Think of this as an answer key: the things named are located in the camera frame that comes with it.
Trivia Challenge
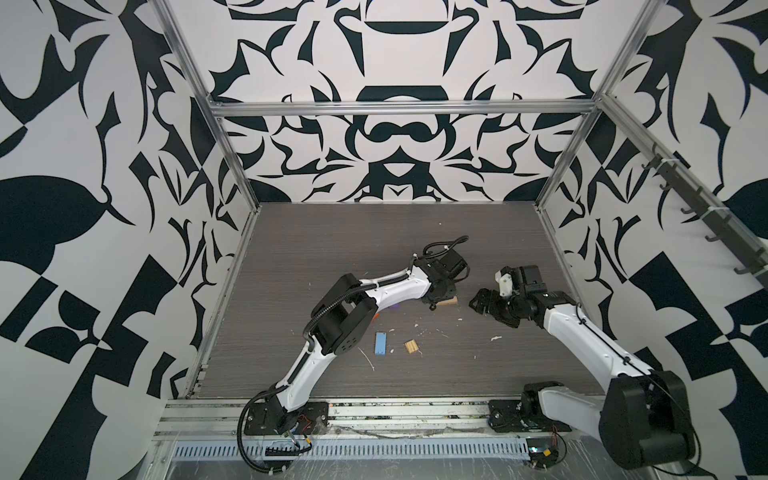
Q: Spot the natural wood long block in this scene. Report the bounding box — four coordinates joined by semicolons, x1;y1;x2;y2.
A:
436;296;458;307

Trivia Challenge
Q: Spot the light blue block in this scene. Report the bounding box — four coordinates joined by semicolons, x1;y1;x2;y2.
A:
374;332;387;356

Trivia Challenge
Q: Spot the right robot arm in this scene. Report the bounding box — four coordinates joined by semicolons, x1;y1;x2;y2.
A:
469;266;700;470

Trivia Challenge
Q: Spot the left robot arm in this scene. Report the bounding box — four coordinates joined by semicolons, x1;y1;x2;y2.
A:
265;244;470;427

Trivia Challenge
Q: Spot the small natural wood block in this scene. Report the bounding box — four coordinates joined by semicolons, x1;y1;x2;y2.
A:
405;340;419;354

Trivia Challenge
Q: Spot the green circuit board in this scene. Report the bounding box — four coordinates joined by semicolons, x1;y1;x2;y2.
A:
526;437;567;471

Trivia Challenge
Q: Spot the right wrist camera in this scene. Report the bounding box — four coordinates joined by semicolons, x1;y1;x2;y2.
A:
494;271;515;298

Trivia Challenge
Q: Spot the left arm black hose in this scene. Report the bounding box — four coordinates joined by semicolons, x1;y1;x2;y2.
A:
236;235;470;475

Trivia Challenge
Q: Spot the white slotted cable duct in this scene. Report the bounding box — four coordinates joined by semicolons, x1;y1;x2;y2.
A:
170;437;532;462

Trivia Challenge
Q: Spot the black wall hook rack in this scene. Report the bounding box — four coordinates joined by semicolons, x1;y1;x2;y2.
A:
643;142;767;290

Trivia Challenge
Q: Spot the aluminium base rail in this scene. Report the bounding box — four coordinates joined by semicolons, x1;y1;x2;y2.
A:
152;395;664;442

